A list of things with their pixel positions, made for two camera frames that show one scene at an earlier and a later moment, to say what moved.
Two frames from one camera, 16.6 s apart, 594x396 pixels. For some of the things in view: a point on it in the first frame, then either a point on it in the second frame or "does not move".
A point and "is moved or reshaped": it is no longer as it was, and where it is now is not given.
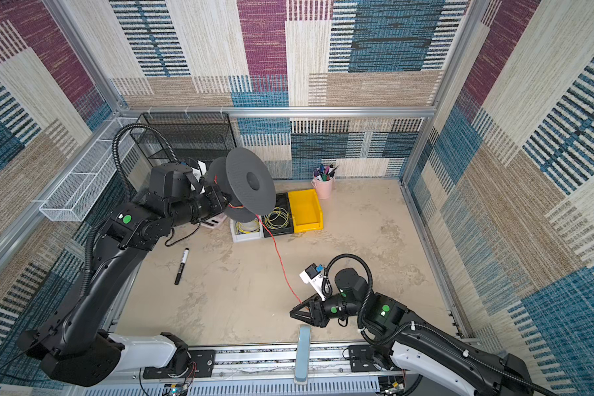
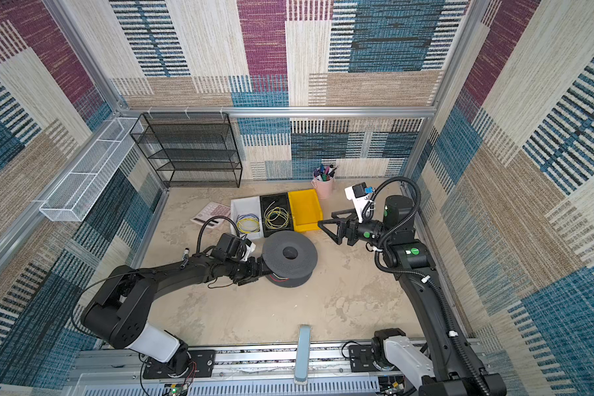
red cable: (280, 260) is moved or reshaped
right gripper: (317, 313) → (351, 222)
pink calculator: (213, 221) does not move
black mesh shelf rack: (204, 136) does not move
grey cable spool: (248, 181) → (290, 258)
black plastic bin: (279, 222) does not move
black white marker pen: (182, 264) does not move
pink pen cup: (324, 188) does not move
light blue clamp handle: (303, 353) does not move
